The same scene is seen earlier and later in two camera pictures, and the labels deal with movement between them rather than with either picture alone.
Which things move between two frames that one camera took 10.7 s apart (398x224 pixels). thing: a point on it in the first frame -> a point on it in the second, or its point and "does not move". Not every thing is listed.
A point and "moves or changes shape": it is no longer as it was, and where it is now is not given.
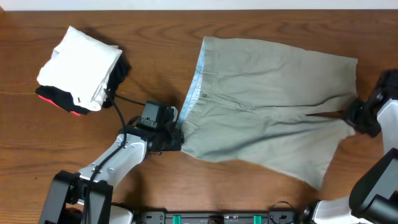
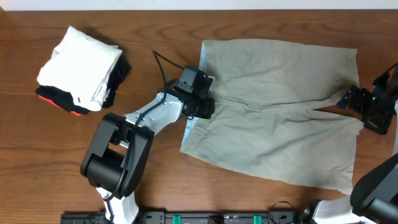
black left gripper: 175,137 -> 208,106
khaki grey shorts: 250,102 moves or changes shape
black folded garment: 63,96 does not move
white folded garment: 83,64 does not move
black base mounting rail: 218,218 does not move
